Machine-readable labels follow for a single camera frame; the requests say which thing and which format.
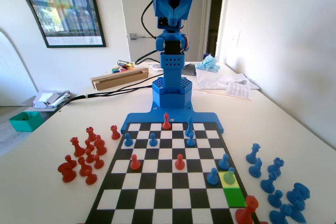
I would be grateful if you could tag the blue king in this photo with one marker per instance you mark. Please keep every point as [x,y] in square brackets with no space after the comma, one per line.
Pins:
[189,129]

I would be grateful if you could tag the small red block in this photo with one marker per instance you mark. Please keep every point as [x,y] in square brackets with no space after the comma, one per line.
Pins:
[263,222]

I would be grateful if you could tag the printed paper sheet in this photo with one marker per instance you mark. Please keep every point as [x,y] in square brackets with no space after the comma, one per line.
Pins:
[239,90]

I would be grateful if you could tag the framed map poster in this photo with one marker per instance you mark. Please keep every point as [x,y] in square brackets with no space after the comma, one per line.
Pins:
[68,6]

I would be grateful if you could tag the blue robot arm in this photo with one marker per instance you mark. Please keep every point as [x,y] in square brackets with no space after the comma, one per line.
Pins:
[172,77]

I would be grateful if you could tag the red queen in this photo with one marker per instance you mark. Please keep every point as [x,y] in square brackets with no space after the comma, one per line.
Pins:
[245,212]
[77,149]

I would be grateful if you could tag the red king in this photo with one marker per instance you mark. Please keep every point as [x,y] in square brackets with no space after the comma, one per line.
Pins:
[166,124]

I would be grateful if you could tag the pile of grey papers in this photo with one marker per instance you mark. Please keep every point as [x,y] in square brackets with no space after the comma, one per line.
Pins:
[50,98]

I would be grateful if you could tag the red pawn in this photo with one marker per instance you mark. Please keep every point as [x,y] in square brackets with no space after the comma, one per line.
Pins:
[89,157]
[88,145]
[90,178]
[98,163]
[179,163]
[135,164]

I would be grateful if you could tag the red bishop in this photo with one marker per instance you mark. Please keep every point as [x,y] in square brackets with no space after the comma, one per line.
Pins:
[84,169]

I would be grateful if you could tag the green plastic bin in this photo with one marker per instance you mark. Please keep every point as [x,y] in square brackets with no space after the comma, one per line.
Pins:
[25,121]

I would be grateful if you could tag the clear plastic bag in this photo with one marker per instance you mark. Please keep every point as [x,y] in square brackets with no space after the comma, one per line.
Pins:
[210,79]

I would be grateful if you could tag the blue queen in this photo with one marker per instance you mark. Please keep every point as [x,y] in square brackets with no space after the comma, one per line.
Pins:
[252,155]

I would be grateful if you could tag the yellow green marker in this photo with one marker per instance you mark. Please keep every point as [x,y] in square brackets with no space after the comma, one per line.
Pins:
[124,63]

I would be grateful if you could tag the blue bishop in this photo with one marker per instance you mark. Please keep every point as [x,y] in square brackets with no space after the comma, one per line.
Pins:
[278,216]
[268,185]

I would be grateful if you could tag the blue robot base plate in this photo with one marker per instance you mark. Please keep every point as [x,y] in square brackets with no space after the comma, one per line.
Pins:
[147,119]

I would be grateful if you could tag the black and white chessboard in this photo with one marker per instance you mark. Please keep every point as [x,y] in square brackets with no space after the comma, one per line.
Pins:
[168,182]

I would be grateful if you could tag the white door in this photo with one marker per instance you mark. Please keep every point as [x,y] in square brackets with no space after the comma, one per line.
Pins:
[136,11]

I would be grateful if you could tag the bag of blue parts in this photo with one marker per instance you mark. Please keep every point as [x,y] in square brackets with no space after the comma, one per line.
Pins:
[208,64]

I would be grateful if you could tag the long cardboard box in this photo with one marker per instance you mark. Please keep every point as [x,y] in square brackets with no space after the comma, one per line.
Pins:
[118,79]

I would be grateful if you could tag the red rook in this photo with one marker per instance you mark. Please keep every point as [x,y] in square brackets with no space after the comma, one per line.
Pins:
[91,134]
[115,133]

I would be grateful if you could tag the coloured small blocks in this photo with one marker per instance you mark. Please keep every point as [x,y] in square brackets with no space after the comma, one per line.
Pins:
[119,70]

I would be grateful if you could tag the blue rook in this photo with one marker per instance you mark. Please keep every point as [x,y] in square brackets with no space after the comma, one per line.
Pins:
[275,167]

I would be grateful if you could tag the blue pawn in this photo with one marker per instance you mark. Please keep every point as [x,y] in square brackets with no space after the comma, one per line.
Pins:
[212,178]
[190,141]
[275,200]
[224,163]
[230,178]
[153,141]
[128,141]

